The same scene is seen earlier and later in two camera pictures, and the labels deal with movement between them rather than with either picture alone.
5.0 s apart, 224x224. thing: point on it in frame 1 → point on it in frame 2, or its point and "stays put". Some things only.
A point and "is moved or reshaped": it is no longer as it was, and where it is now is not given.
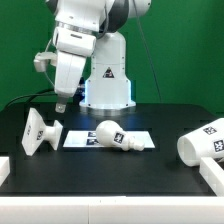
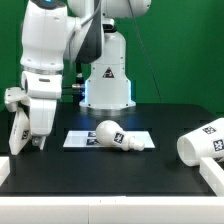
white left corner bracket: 4,168 stays put
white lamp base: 36,133 is moved or reshaped
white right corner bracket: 213,175 stays put
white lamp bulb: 110,133 stays put
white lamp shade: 208,142 stays put
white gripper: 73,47 → 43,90
